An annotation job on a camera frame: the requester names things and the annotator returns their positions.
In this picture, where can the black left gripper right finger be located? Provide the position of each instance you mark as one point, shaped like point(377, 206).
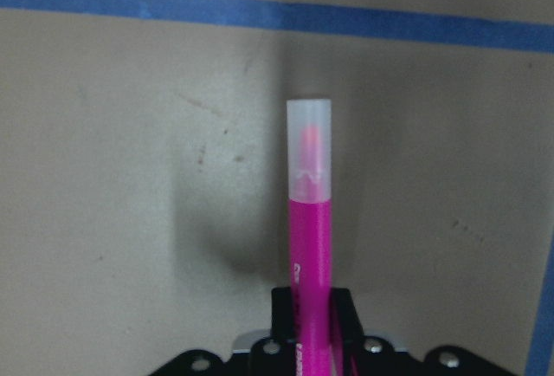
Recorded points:
point(346, 328)

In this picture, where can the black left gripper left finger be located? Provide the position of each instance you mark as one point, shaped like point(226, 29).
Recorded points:
point(283, 326)

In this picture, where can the pink marker pen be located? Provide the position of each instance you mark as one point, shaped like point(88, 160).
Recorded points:
point(309, 175)

